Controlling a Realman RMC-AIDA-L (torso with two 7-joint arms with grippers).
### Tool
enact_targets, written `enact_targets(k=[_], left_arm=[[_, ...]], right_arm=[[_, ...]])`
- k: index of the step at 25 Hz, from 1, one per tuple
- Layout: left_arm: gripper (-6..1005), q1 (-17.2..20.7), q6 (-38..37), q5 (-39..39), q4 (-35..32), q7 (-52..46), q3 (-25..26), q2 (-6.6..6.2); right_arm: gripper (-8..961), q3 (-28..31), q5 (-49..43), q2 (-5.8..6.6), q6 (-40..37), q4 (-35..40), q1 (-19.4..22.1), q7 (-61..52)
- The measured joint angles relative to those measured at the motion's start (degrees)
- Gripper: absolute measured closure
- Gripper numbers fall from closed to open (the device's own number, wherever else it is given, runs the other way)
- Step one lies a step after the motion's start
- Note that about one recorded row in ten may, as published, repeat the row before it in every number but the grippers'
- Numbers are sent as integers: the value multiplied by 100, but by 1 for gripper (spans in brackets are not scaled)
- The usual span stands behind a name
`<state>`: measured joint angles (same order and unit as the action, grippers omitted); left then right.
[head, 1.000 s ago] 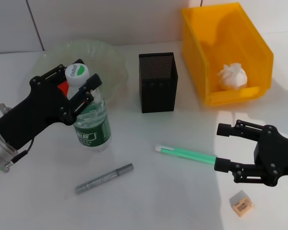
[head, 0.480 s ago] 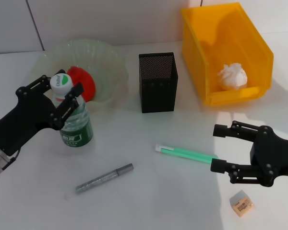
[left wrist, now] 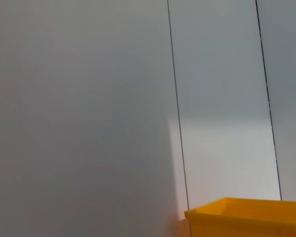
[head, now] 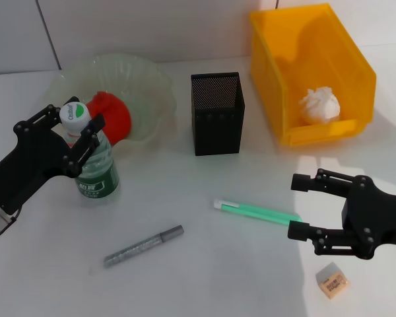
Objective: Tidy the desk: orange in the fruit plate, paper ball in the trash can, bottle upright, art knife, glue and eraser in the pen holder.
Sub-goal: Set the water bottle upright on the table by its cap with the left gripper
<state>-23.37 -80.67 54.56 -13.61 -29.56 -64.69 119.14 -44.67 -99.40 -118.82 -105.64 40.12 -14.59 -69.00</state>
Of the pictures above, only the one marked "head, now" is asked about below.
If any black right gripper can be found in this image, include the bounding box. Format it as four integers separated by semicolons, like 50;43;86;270
286;168;396;260

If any black mesh pen holder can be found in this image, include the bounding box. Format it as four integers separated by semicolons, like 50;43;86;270
190;71;247;157

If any silver glitter marker pen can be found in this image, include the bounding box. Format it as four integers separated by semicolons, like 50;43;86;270
88;225;185;275

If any yellow plastic storage bin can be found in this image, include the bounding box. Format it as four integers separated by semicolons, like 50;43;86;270
249;3;377;147

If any clear bottle green label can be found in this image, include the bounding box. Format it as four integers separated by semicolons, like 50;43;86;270
59;102;120;199

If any orange eraser grey sleeve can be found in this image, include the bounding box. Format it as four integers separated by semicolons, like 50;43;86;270
315;262;352;300

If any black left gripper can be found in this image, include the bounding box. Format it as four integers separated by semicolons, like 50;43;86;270
0;96;106;215

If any translucent wavy fruit plate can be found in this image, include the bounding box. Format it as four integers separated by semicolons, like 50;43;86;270
44;52;178;146

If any red-orange fruit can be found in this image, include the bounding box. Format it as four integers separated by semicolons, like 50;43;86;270
85;91;133;145

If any green pen white cap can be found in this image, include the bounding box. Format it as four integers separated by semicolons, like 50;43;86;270
213;197;303;229

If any white paper ball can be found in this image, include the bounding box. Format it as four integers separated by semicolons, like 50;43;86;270
298;86;341;125

